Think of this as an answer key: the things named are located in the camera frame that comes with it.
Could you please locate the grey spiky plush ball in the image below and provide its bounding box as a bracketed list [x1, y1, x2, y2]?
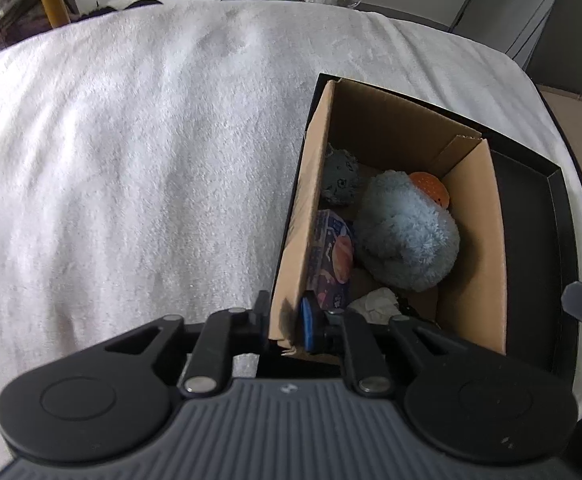
[320, 143, 359, 205]

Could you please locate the black tray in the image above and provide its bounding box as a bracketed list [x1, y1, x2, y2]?
[257, 71, 580, 380]

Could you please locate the light blue fluffy plush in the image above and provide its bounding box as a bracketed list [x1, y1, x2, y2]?
[354, 170, 460, 292]

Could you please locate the orange round plush toy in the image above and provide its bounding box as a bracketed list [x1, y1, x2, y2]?
[409, 171, 450, 209]

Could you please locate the white fluffy soft object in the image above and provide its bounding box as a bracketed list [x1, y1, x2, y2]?
[347, 287, 401, 325]

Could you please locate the white towel cover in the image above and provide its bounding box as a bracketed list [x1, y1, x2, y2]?
[0, 0, 582, 476]

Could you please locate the brown cardboard box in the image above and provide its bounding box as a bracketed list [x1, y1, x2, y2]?
[268, 74, 508, 353]

